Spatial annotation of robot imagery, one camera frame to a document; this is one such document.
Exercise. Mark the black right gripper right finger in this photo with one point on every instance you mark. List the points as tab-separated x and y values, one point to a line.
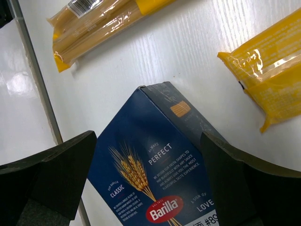
247	190

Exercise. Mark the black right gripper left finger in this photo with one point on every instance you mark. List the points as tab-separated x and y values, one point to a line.
45	189

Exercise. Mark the blue Barilla pasta box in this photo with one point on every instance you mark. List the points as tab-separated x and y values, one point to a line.
148	165

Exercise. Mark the yellow spaghetti bag with barcode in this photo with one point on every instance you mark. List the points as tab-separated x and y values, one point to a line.
81	25

